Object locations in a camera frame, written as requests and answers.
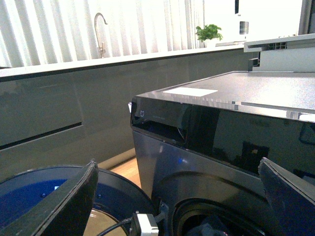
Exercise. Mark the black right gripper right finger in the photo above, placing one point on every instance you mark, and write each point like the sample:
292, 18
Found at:
291, 198

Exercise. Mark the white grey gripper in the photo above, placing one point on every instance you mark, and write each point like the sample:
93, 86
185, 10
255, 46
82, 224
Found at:
143, 224

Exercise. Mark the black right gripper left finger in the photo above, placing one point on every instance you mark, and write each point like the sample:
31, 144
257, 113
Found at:
64, 212

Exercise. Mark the dark blue clothes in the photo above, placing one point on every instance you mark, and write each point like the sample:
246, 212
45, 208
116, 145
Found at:
210, 226

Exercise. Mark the round washing machine door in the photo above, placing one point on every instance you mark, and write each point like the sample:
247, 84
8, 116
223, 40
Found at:
116, 197

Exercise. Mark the grey front-load washing machine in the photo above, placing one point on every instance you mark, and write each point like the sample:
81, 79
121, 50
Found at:
199, 156

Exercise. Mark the grey kitchen counter cabinet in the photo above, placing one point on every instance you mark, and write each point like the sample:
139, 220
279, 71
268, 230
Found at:
73, 112

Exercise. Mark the white sticker on washer top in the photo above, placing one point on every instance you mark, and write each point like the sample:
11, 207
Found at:
199, 92

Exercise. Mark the white vertical blinds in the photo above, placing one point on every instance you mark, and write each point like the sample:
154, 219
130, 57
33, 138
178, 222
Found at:
36, 32

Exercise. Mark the green potted plant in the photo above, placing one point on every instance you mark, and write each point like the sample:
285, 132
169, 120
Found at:
209, 35

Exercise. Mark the white window frame profile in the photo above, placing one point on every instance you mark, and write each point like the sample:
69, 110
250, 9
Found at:
285, 54

